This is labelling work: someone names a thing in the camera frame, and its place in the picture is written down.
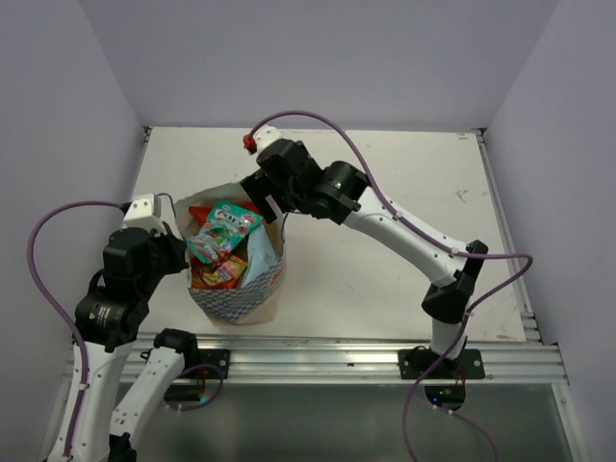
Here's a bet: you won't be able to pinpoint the blue cassava chips bag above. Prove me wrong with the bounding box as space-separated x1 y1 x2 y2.
241 223 278 288

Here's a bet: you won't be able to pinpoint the green candy packet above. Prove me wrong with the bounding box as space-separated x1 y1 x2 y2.
187 200 263 265

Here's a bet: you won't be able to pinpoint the red chips bag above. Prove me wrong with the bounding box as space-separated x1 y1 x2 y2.
189 206 212 227

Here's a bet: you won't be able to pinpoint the colourful twisted candy packet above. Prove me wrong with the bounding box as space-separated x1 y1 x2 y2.
191 255 247 291

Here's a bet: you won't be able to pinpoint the white paper bag blue handles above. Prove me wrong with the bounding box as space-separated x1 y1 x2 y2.
172 182 286 325

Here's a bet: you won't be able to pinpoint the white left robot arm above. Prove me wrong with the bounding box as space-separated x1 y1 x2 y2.
48 223 200 461

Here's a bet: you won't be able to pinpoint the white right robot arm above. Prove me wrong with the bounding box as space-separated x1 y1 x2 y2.
241 135 488 378

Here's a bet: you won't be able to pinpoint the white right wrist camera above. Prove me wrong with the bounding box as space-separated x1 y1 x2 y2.
243 124 283 155

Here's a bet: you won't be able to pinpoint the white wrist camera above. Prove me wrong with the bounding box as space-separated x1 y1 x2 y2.
122 193 167 234
243 124 283 155

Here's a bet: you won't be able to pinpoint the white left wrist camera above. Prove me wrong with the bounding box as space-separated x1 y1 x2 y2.
122 193 167 234

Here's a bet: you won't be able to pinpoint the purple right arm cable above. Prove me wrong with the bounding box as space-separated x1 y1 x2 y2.
252 111 534 462

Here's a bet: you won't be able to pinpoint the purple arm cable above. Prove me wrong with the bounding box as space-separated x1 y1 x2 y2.
252 111 534 462
26 200 131 462

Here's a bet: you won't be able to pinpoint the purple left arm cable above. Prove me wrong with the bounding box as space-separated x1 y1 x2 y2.
26 200 131 462

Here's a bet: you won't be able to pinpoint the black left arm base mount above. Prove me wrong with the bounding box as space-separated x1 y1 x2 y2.
164 348 231 413

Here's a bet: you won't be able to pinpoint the aluminium front mounting rail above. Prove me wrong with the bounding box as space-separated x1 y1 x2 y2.
113 331 564 386

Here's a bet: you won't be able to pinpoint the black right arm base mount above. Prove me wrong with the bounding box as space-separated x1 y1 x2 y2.
398 344 482 410

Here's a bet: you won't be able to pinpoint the aluminium table edge rail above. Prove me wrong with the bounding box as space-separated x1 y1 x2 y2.
473 128 543 344

